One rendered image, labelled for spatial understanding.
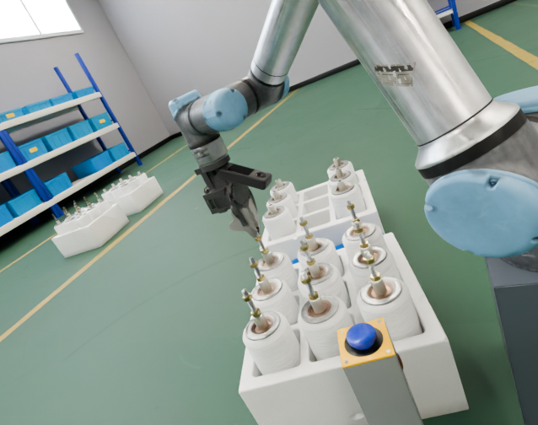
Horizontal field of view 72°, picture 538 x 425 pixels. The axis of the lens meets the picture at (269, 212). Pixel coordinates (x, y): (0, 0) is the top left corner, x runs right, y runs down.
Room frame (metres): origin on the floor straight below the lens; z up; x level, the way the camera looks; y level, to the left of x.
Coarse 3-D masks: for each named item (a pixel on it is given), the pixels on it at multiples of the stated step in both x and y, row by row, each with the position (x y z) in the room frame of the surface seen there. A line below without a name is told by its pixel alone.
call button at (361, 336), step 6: (360, 324) 0.41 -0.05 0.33; (366, 324) 0.40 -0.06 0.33; (348, 330) 0.41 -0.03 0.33; (354, 330) 0.40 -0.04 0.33; (360, 330) 0.40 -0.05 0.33; (366, 330) 0.39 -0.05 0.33; (372, 330) 0.39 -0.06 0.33; (348, 336) 0.39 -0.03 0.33; (354, 336) 0.39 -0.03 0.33; (360, 336) 0.39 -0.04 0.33; (366, 336) 0.38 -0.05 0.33; (372, 336) 0.38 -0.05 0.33; (348, 342) 0.39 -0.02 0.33; (354, 342) 0.38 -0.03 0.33; (360, 342) 0.38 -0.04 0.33; (366, 342) 0.37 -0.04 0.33; (372, 342) 0.37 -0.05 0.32; (360, 348) 0.38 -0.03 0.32; (366, 348) 0.38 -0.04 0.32
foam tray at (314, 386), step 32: (352, 288) 0.69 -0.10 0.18; (416, 288) 0.60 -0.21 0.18; (352, 320) 0.62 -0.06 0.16; (416, 352) 0.47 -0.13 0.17; (448, 352) 0.46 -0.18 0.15; (256, 384) 0.55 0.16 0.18; (288, 384) 0.53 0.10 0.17; (320, 384) 0.51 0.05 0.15; (416, 384) 0.48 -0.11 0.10; (448, 384) 0.46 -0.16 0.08; (256, 416) 0.55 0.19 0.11; (288, 416) 0.53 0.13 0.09; (320, 416) 0.52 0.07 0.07; (352, 416) 0.51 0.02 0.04
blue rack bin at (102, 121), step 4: (96, 116) 6.29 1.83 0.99; (100, 116) 6.37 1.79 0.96; (104, 116) 6.42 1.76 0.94; (108, 116) 6.49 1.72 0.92; (88, 120) 6.22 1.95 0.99; (92, 120) 6.21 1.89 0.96; (96, 120) 6.27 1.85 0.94; (100, 120) 6.33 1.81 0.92; (104, 120) 6.39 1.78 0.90; (108, 120) 6.46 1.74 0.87; (92, 124) 6.21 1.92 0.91; (96, 124) 6.24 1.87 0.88; (100, 124) 6.31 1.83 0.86; (104, 124) 6.35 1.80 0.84; (108, 124) 6.43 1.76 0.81; (92, 128) 6.24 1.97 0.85; (96, 128) 6.21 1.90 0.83; (100, 128) 6.27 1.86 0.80
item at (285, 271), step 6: (288, 258) 0.83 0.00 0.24; (282, 264) 0.80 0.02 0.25; (288, 264) 0.81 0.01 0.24; (270, 270) 0.80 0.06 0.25; (276, 270) 0.79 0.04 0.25; (282, 270) 0.79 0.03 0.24; (288, 270) 0.80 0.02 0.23; (294, 270) 0.83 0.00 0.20; (270, 276) 0.79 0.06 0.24; (276, 276) 0.79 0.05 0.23; (282, 276) 0.79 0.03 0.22; (288, 276) 0.80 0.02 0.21; (294, 276) 0.81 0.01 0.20; (288, 282) 0.79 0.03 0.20; (294, 282) 0.80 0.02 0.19; (294, 288) 0.80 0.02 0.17
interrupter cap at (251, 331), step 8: (264, 312) 0.64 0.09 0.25; (272, 312) 0.63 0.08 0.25; (272, 320) 0.60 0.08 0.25; (280, 320) 0.59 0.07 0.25; (248, 328) 0.61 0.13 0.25; (256, 328) 0.61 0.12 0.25; (272, 328) 0.58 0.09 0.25; (248, 336) 0.59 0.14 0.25; (256, 336) 0.58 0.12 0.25; (264, 336) 0.57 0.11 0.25
